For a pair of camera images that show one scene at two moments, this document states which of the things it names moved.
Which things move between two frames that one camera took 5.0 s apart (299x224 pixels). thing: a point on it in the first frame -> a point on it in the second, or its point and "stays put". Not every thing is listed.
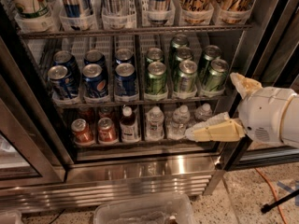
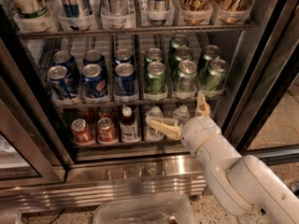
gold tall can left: (194, 3) stays put
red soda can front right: (106, 131) stays put
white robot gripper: (263, 113) -> (199, 132)
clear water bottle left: (154, 124) stays put
